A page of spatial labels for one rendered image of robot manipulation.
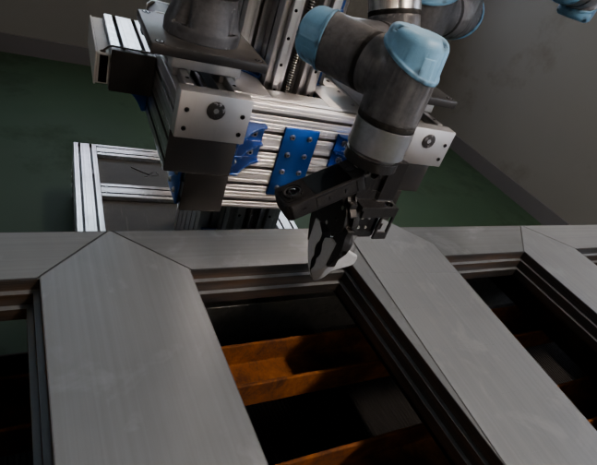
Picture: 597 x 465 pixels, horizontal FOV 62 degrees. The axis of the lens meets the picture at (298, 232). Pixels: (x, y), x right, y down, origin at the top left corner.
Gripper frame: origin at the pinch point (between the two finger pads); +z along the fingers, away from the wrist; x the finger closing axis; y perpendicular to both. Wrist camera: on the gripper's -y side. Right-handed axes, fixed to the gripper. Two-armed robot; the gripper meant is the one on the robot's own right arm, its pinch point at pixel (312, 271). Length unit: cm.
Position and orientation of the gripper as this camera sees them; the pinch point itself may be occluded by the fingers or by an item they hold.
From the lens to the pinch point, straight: 73.3
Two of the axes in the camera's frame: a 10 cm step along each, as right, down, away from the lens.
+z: -2.9, 8.0, 5.2
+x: -4.1, -6.0, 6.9
